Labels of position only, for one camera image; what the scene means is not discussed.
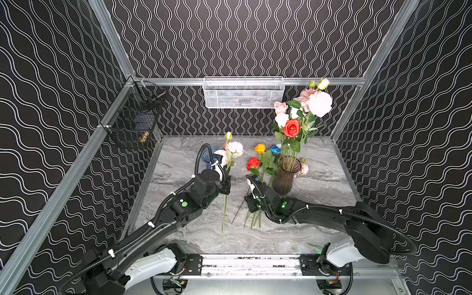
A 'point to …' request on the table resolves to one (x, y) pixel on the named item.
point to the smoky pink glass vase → (283, 182)
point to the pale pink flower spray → (225, 157)
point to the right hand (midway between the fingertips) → (248, 197)
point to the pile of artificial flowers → (266, 163)
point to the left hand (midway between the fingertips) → (232, 172)
